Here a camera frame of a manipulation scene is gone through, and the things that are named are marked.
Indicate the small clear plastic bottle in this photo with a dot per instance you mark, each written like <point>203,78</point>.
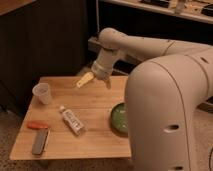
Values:
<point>72,121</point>

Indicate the wooden table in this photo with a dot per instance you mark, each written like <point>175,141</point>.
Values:
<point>92,105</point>

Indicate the translucent plastic cup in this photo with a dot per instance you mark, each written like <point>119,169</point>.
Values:
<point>42,92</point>

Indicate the background shelf with items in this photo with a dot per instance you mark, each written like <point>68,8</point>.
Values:
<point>186,9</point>

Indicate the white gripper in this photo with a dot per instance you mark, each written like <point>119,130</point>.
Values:
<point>100,73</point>

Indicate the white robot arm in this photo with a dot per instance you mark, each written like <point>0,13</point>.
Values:
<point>161,95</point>

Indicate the grey rectangular block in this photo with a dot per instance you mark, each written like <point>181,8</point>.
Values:
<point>40,141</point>

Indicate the green bowl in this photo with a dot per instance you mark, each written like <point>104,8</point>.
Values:
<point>118,118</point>

